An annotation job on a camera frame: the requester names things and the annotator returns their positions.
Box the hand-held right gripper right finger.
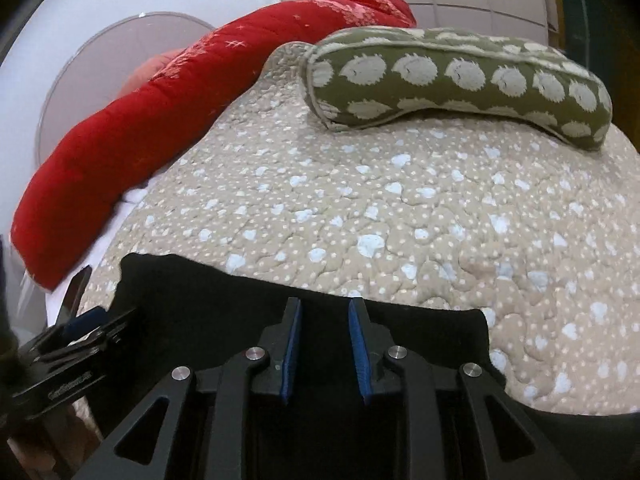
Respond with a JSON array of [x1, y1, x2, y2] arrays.
[[348, 296, 567, 480]]

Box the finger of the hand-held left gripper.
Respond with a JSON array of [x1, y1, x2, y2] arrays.
[[55, 266, 94, 324], [20, 306, 141, 367]]

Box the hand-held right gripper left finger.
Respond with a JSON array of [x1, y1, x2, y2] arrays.
[[95, 297, 304, 480]]

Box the black pants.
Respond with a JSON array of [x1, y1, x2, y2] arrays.
[[87, 253, 601, 480]]

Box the white bed sheet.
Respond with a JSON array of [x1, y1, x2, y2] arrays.
[[42, 175, 168, 321]]

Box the beige dotted quilted bedspread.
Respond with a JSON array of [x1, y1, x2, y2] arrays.
[[75, 40, 640, 417]]

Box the red quilted blanket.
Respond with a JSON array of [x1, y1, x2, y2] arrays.
[[10, 0, 418, 292]]

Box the white arched headboard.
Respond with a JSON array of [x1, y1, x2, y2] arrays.
[[34, 14, 222, 171]]

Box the pink pillow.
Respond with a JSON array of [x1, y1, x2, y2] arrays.
[[120, 50, 187, 102]]

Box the green hedgehog print pillow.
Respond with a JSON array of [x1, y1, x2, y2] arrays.
[[298, 25, 614, 152]]

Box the dark green curtain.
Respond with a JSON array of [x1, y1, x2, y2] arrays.
[[542, 0, 640, 63]]

